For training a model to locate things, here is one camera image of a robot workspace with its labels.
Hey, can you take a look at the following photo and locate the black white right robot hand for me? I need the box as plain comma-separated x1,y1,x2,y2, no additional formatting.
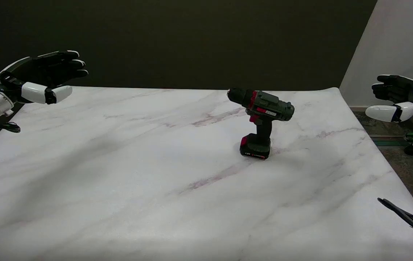
365,75,413,124

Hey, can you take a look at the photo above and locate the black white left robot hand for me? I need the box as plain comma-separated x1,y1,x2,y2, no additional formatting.
0,50,89,105

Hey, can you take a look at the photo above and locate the green red power screwdriver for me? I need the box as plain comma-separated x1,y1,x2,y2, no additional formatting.
227,88,295,160

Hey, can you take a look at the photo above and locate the striped floor vent grille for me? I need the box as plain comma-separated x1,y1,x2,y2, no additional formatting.
369,135,413,147

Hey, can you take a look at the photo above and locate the long black arm cable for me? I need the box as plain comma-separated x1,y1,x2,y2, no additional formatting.
377,198,413,246

